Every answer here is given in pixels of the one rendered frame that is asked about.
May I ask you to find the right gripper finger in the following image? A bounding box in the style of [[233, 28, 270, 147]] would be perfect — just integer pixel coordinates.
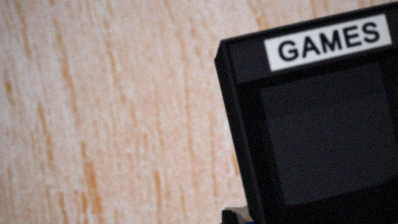
[[222, 210, 239, 224]]

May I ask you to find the black three-compartment bin rack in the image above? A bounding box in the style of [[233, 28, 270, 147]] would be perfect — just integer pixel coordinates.
[[214, 1, 398, 224]]

